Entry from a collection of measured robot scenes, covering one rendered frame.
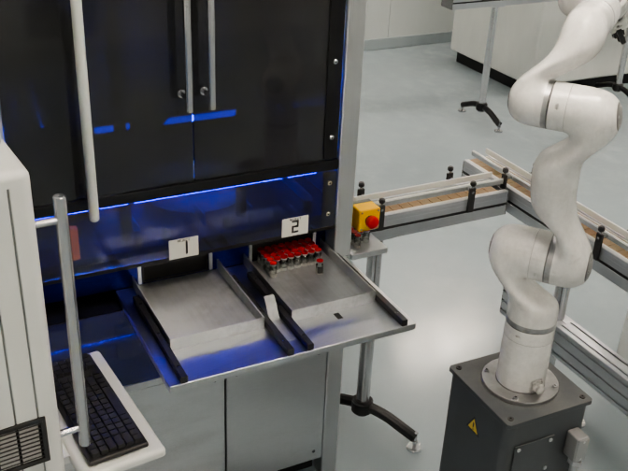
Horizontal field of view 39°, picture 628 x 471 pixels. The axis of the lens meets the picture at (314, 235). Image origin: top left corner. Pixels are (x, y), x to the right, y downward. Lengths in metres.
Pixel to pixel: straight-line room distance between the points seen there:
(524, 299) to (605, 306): 2.32
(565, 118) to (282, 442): 1.62
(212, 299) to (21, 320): 0.82
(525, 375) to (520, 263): 0.30
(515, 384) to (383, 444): 1.21
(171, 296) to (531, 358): 0.99
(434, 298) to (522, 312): 2.13
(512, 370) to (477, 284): 2.20
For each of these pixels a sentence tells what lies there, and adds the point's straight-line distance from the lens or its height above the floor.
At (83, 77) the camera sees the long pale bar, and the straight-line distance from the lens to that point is 2.12.
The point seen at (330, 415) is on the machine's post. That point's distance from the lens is 3.05.
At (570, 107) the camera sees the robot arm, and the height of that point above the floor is 1.62.
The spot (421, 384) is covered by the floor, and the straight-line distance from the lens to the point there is 3.67.
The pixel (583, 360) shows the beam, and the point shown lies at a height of 0.50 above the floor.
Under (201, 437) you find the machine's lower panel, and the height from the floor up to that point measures 0.33.
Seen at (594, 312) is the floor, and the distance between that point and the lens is 4.35.
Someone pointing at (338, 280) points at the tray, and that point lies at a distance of 2.58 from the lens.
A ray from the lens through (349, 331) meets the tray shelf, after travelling 2.37.
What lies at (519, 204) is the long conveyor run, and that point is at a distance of 3.13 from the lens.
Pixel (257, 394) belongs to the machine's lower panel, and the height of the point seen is 0.44.
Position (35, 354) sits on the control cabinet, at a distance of 1.83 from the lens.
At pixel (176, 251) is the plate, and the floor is 1.01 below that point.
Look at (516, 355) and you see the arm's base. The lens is 2.19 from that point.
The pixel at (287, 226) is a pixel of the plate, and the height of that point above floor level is 1.02.
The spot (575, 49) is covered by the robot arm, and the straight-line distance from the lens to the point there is 1.86.
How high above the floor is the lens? 2.20
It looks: 28 degrees down
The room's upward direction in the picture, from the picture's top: 3 degrees clockwise
